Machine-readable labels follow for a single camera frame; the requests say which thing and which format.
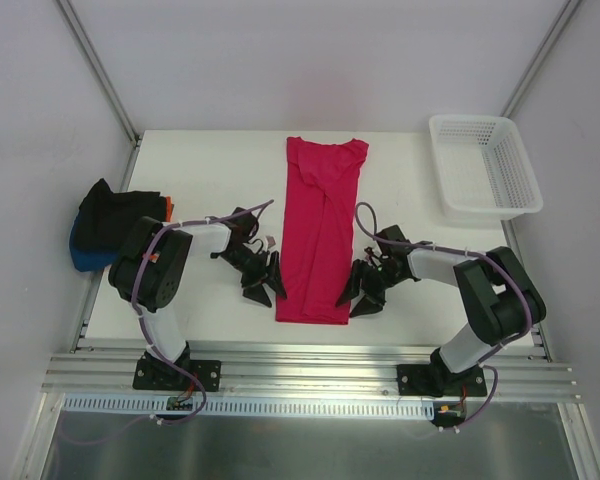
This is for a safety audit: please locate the orange folded t shirt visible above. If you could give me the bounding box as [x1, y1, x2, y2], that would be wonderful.
[165, 196, 174, 222]

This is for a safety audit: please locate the blue folded t shirt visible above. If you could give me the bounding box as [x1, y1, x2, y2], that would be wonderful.
[69, 212, 121, 272]

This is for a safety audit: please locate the white plastic basket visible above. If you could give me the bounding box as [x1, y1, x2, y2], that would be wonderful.
[429, 114, 544, 224]

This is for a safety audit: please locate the aluminium mounting rail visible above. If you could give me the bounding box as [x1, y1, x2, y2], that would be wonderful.
[42, 339, 584, 403]

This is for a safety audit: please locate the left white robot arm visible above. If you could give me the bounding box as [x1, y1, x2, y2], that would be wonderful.
[108, 201, 287, 388]

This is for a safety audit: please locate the white slotted cable duct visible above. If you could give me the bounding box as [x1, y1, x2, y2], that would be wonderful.
[63, 394, 434, 421]

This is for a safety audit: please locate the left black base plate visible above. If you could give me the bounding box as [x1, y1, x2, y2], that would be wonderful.
[132, 353, 222, 392]

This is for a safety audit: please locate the pink t shirt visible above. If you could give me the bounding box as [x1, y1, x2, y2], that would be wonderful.
[275, 137, 369, 325]

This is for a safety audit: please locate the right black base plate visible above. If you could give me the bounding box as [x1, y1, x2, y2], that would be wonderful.
[396, 364, 487, 398]

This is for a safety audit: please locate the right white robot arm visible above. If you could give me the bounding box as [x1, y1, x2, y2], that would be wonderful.
[335, 225, 547, 397]

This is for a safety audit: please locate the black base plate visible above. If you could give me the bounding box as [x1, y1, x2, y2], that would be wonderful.
[132, 353, 222, 392]
[396, 364, 487, 398]

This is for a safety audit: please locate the purple cable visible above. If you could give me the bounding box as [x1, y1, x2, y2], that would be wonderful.
[57, 198, 275, 445]
[354, 201, 536, 436]

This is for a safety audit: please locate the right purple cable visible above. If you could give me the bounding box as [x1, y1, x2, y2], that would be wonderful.
[354, 201, 536, 436]

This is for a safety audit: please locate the black folded t shirt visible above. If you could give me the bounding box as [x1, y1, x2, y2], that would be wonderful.
[78, 178, 166, 250]

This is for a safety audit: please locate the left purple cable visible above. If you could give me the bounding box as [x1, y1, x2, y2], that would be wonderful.
[57, 198, 275, 445]

